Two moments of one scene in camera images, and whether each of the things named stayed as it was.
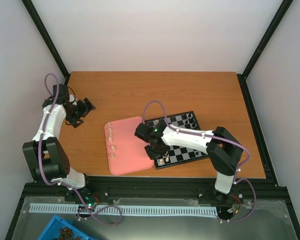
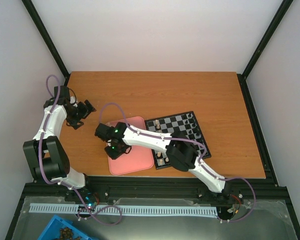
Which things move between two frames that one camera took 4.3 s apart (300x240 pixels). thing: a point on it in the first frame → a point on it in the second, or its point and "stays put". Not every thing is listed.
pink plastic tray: [126, 152] stays put
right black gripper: [154, 156] → [114, 155]
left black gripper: [85, 110] stays put
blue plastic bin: [60, 228] stays put
